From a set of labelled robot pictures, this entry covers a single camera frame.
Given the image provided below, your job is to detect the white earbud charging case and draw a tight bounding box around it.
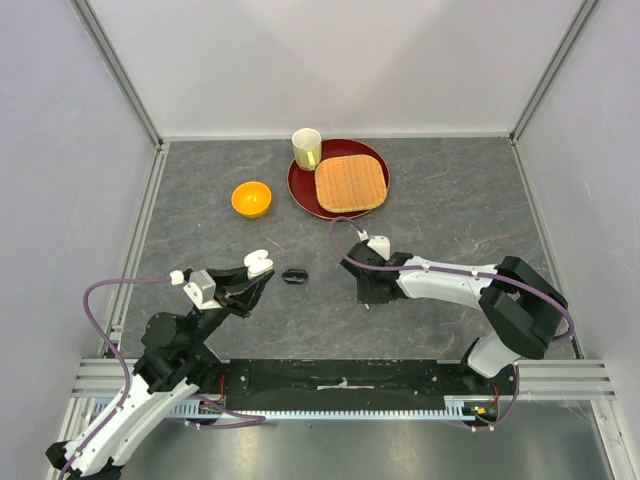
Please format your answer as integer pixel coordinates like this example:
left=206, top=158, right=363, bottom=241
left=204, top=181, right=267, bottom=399
left=243, top=249, right=274, bottom=279

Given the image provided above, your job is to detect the aluminium frame rail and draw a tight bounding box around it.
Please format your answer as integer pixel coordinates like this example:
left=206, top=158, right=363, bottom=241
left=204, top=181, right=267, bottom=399
left=70, top=0, right=164, bottom=150
left=508, top=0, right=604, bottom=146

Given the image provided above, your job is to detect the aluminium frame rail left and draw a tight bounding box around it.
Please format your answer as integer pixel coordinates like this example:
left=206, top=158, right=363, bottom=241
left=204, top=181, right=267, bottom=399
left=70, top=0, right=164, bottom=150

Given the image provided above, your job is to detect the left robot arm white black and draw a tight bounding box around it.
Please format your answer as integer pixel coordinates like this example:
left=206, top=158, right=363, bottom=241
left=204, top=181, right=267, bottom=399
left=46, top=260, right=274, bottom=479

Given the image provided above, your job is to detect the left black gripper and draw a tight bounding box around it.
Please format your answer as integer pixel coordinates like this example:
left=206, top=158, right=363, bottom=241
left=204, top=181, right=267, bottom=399
left=184, top=259, right=275, bottom=351

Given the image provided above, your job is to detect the woven bamboo square tray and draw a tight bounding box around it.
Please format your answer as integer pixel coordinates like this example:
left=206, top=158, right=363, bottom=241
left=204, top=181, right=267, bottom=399
left=314, top=154, right=388, bottom=213

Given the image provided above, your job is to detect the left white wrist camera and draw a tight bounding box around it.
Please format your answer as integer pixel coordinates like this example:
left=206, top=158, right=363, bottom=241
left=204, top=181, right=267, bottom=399
left=183, top=270, right=219, bottom=311

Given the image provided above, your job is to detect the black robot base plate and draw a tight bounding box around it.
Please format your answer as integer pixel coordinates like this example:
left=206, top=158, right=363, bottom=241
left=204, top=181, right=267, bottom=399
left=199, top=359, right=514, bottom=413

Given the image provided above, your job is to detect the slotted cable duct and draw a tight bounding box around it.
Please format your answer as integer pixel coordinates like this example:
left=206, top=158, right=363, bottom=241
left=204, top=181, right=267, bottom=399
left=167, top=398, right=475, bottom=421

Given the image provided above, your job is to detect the cream ceramic mug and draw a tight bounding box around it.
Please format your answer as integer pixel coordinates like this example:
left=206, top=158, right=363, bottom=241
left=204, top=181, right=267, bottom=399
left=291, top=128, right=322, bottom=171

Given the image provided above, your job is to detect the orange bowl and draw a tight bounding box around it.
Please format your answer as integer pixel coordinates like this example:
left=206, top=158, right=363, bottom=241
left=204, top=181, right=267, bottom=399
left=231, top=181, right=272, bottom=219

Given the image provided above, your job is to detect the aluminium frame rail right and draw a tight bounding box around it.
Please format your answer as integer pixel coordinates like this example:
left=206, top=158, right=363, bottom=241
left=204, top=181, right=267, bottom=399
left=508, top=0, right=604, bottom=146

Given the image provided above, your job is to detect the black earbud charging case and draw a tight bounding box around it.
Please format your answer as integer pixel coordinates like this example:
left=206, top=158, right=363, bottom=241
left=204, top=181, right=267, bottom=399
left=281, top=269, right=309, bottom=284

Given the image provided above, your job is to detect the dark red round tray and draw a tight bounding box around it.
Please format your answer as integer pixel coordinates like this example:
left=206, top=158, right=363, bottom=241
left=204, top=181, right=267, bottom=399
left=287, top=139, right=391, bottom=220

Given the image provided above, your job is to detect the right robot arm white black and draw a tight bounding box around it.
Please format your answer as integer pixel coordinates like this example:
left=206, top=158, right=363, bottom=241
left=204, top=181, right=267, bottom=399
left=341, top=239, right=574, bottom=394

